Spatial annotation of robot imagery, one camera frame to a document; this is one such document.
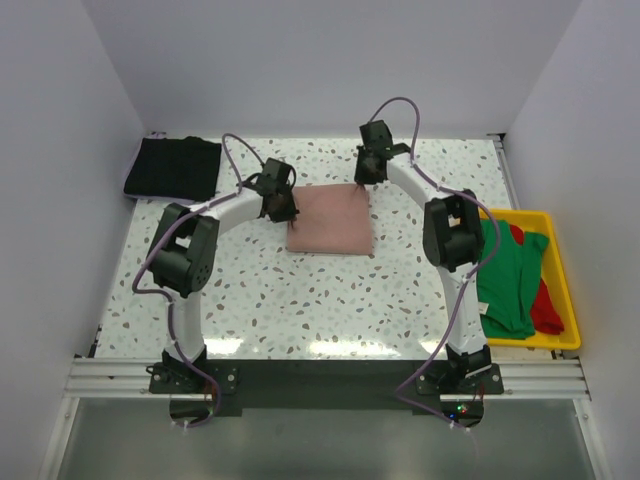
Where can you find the yellow plastic bin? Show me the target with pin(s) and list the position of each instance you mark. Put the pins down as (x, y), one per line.
(553, 273)

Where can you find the green t-shirt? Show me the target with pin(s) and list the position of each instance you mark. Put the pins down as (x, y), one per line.
(507, 285)

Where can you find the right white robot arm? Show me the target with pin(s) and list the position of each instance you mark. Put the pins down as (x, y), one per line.
(452, 239)

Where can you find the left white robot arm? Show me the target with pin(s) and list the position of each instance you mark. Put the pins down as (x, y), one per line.
(182, 253)

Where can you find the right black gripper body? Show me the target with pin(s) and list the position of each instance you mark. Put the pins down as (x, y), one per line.
(363, 172)

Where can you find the pink printed t-shirt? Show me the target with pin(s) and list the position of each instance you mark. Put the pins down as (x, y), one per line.
(333, 219)

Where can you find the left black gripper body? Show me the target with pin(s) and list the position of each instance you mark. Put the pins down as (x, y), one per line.
(286, 209)

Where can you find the red t-shirt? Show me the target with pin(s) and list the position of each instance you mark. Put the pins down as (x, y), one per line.
(537, 312)

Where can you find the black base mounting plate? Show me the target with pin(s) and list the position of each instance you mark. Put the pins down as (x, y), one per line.
(228, 388)

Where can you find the folded black t-shirt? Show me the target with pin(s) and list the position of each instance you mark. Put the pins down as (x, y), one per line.
(202, 160)

